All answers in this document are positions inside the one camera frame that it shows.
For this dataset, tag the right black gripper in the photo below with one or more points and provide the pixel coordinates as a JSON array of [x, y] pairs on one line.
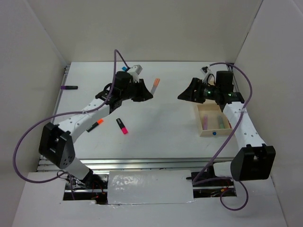
[[189, 94]]

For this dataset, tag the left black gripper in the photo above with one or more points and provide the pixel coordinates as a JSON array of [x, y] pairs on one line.
[[144, 93]]

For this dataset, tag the pastel orange cap highlighter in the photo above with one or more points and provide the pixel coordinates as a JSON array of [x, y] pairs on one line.
[[155, 85]]

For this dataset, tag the pastel lilac highlighter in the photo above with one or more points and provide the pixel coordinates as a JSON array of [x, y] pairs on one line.
[[205, 122]]

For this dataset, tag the pink cap black highlighter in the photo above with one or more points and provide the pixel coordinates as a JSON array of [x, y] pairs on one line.
[[122, 126]]

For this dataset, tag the pastel green highlighter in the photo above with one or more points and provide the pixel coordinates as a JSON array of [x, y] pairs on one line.
[[220, 122]]

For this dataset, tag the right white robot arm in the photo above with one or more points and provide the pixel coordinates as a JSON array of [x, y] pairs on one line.
[[255, 159]]

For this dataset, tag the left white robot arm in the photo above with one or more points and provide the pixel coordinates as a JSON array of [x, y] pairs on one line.
[[57, 140]]

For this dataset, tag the wooden compartment tray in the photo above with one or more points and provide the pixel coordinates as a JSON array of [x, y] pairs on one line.
[[211, 108]]

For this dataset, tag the orange cap black highlighter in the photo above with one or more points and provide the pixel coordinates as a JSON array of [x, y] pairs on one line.
[[94, 125]]

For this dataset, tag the purple cap black highlighter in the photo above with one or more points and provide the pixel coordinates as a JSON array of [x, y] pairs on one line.
[[69, 87]]

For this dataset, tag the white front cover plate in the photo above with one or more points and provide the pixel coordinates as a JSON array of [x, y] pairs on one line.
[[149, 187]]

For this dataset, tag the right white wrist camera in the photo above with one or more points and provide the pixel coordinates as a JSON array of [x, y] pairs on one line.
[[207, 74]]

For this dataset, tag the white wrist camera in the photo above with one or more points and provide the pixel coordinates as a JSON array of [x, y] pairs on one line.
[[135, 72], [207, 74]]

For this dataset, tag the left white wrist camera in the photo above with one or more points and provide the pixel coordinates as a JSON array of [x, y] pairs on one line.
[[135, 72]]

